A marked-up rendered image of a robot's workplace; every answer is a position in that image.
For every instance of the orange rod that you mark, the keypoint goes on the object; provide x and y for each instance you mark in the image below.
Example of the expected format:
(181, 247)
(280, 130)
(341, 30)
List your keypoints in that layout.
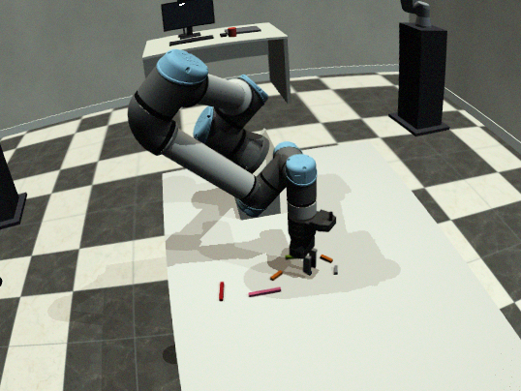
(326, 258)
(276, 275)

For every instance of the pink rod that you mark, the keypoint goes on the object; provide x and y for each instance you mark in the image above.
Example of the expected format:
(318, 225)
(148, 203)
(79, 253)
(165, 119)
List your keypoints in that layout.
(263, 292)

